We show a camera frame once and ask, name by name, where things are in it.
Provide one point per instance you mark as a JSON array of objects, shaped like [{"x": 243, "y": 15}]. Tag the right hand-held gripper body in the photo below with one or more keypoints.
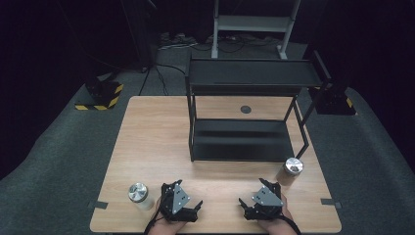
[{"x": 266, "y": 199}]

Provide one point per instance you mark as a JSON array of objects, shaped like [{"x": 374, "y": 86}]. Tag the person's left hand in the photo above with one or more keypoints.
[{"x": 166, "y": 227}]

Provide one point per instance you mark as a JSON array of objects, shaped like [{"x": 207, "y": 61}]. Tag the black hazard-striped stand base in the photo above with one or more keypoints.
[
  {"x": 332, "y": 101},
  {"x": 101, "y": 94}
]

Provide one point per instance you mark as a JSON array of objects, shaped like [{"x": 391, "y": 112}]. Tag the silver-lidded jar brown contents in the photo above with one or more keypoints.
[{"x": 291, "y": 168}]

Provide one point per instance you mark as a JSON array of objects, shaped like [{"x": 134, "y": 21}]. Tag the white metal desk frame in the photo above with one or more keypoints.
[{"x": 253, "y": 23}]

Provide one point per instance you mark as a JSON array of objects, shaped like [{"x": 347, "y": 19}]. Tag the silver-lidded jar white contents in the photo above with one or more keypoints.
[{"x": 139, "y": 194}]

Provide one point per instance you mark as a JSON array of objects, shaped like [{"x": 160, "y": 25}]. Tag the dark stand pole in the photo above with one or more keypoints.
[{"x": 140, "y": 32}]

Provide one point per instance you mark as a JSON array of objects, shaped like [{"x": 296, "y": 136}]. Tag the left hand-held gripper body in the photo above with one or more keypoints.
[{"x": 181, "y": 199}]

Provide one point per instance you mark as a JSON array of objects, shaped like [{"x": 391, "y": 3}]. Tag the black two-tier metal rack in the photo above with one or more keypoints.
[{"x": 241, "y": 140}]

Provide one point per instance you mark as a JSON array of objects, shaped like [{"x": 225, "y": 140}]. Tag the power strip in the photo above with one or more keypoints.
[{"x": 174, "y": 40}]

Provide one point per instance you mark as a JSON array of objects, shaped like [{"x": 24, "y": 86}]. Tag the grey tape strip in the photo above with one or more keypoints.
[
  {"x": 330, "y": 202},
  {"x": 98, "y": 205}
]

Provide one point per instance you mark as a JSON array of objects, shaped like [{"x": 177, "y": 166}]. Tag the dark round table grommet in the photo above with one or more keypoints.
[{"x": 245, "y": 109}]

